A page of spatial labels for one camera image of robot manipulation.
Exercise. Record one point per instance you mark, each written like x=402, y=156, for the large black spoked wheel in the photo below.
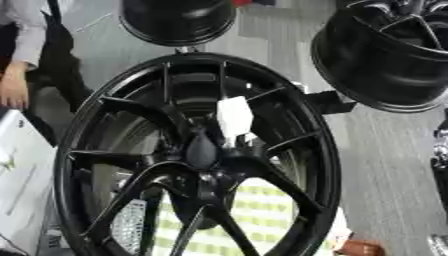
x=303, y=140

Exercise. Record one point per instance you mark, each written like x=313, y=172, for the black spoked wheel rim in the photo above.
x=373, y=66

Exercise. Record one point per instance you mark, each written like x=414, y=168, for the perforated silver metal plate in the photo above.
x=129, y=221

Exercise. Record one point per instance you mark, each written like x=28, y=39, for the brown object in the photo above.
x=360, y=248

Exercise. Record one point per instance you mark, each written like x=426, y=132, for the person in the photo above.
x=55, y=50

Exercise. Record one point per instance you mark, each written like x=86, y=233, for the white box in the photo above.
x=20, y=186

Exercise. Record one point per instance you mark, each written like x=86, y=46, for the person's hand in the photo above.
x=13, y=88

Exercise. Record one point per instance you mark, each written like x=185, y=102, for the black stand bracket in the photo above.
x=329, y=101

